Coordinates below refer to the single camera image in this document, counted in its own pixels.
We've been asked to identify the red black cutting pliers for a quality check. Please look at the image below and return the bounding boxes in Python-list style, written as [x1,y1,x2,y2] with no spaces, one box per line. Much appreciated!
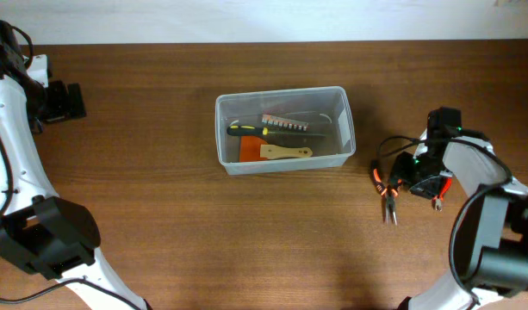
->
[432,177,452,212]

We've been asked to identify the orange black needle-nose pliers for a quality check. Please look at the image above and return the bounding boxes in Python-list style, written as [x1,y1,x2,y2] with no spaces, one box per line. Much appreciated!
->
[370,159,403,226]

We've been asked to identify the clear plastic container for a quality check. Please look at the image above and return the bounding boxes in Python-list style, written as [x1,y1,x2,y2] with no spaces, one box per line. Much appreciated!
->
[215,86,356,176]

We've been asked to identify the orange socket bit holder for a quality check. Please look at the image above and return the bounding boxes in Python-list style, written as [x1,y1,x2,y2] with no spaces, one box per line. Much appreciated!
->
[261,115,309,132]

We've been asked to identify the orange scraper wooden handle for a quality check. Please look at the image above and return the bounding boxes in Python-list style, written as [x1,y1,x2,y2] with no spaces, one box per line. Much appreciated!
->
[239,136,313,162]

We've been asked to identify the yellow black metal file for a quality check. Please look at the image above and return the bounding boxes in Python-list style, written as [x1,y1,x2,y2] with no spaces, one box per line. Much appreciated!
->
[227,125,326,138]

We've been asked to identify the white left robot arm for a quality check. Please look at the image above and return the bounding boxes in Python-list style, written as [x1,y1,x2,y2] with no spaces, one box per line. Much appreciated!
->
[0,20,150,309]

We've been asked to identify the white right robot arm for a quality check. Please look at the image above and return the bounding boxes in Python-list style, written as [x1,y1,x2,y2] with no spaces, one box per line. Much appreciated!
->
[385,107,528,309]

